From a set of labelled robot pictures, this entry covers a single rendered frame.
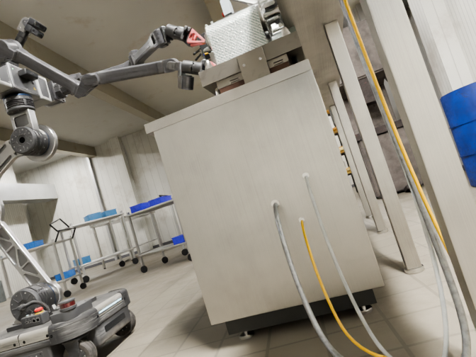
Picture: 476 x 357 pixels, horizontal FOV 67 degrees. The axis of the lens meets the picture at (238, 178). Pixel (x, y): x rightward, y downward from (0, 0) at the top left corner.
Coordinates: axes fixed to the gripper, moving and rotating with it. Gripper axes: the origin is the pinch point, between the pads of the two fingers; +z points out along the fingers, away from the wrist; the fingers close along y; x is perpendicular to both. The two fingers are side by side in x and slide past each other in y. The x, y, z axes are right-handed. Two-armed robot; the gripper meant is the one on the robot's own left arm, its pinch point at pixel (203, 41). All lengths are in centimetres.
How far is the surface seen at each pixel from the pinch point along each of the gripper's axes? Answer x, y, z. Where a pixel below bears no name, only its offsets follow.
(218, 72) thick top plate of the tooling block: -15.7, 27.1, 23.4
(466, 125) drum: 47, -196, 166
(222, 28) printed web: 5.9, 7.5, 9.8
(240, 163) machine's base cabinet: -45, 33, 46
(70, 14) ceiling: 38, -241, -310
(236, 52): -1.6, 7.4, 20.0
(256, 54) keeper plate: -5.4, 29.2, 35.6
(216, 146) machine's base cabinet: -42, 33, 35
